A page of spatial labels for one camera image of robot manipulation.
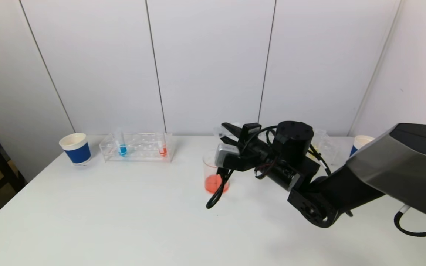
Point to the clear glass beaker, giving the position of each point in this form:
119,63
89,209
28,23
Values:
211,184

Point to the blue and white paper cup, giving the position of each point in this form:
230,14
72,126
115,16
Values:
359,142
77,151

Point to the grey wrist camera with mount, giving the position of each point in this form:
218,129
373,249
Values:
226,155

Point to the red pigment test tube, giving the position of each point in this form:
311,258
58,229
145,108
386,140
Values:
162,150
218,131

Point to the yellow pigment test tube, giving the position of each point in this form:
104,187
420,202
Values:
312,155

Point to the blue pigment test tube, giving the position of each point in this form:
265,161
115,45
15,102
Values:
122,149

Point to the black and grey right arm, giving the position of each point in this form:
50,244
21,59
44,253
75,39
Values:
394,170

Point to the clear acrylic test tube rack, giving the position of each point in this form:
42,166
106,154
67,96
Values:
139,151
327,147

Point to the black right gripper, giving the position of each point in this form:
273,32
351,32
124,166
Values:
249,131

